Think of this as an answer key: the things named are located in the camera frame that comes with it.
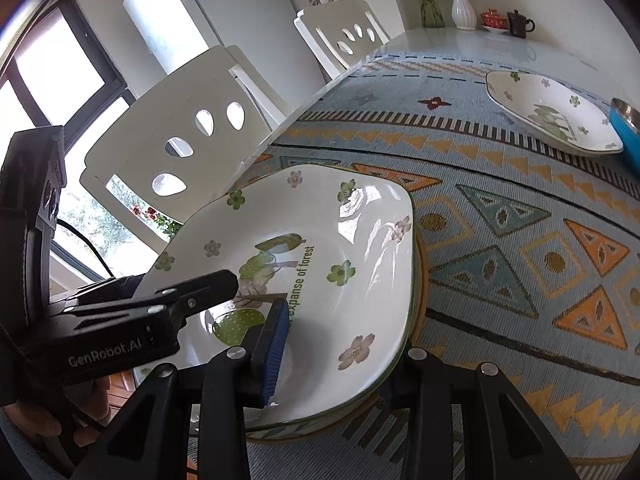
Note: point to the black-framed window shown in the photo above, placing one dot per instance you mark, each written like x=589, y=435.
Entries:
x=75, y=35

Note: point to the white tall cabinet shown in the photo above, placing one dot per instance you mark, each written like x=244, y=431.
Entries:
x=165, y=25

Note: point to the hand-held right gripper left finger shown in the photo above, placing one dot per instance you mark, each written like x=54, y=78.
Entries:
x=272, y=350

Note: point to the red lidded teacup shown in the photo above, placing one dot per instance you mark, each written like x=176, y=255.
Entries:
x=494, y=19

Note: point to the white ribbed vase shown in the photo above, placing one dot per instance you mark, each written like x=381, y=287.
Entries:
x=464, y=12

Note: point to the large white floral plate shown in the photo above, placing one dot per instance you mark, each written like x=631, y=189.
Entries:
x=350, y=220

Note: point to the dark brown teapot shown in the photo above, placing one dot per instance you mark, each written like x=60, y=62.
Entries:
x=517, y=25

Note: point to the white wooden chair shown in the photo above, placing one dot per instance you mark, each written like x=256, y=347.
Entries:
x=345, y=40
x=150, y=130

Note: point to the blue steel bowl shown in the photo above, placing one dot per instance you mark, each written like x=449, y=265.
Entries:
x=627, y=130

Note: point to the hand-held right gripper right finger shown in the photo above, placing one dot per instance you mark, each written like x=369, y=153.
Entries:
x=425, y=385

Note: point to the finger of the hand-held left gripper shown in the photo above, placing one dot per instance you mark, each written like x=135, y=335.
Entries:
x=200, y=292

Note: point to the white floral oval plate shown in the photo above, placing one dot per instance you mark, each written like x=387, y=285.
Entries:
x=550, y=105

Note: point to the patterned woven table mat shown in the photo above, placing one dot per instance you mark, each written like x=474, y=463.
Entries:
x=500, y=260

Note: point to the red flowering plant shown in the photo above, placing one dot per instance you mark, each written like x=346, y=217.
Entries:
x=160, y=220

